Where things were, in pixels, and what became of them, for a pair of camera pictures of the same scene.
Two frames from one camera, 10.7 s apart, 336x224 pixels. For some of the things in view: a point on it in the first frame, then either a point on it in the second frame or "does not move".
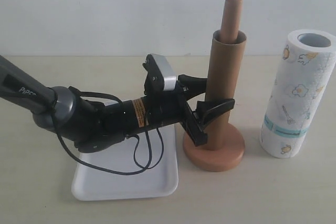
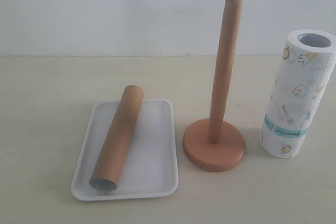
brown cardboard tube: x=226 y=67 -> x=106 y=174
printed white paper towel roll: x=298 y=91 does not move
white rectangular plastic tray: x=90 y=185 does not move
